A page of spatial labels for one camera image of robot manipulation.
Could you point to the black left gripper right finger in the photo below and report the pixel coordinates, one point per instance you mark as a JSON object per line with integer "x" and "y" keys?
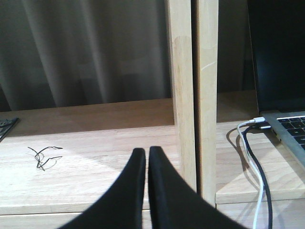
{"x": 174, "y": 204}

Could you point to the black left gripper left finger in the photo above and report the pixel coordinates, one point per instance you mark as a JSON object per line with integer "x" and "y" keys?
{"x": 120, "y": 207}

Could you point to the light wooden desk shelf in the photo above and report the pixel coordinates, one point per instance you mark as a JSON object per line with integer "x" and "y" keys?
{"x": 98, "y": 139}

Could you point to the black keyboard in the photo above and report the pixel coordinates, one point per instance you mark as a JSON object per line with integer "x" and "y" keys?
{"x": 6, "y": 125}

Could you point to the grey curtain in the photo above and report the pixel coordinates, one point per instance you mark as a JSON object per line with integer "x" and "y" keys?
{"x": 58, "y": 53}

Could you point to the silver laptop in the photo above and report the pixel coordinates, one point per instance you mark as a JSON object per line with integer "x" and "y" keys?
{"x": 277, "y": 34}

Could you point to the thin black wire scrap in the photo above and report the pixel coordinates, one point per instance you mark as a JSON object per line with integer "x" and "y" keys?
{"x": 42, "y": 162}

